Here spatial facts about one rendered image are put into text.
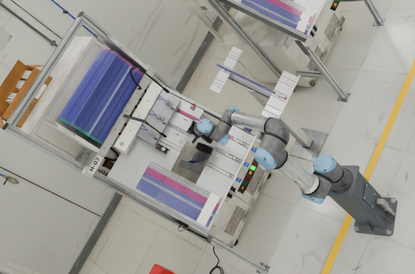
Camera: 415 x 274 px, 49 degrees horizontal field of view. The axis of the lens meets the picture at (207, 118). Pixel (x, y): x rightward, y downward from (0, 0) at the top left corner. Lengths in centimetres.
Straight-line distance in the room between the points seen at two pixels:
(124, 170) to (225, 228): 93
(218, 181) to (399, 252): 116
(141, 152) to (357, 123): 161
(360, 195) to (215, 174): 87
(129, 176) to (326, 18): 209
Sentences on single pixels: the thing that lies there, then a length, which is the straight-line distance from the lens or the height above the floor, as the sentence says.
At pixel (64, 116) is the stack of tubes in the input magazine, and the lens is 269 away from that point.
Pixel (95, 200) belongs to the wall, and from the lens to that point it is 464.
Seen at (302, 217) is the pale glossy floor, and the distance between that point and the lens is 337.
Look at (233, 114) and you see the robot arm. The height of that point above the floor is 116.
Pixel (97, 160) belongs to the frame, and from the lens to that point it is 281.
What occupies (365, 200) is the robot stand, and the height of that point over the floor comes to 37.
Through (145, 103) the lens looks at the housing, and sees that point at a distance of 289.
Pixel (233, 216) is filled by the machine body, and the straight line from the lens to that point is 343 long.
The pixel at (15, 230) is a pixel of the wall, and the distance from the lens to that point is 442.
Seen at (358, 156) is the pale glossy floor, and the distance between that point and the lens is 339.
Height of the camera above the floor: 277
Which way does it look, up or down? 39 degrees down
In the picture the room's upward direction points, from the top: 50 degrees counter-clockwise
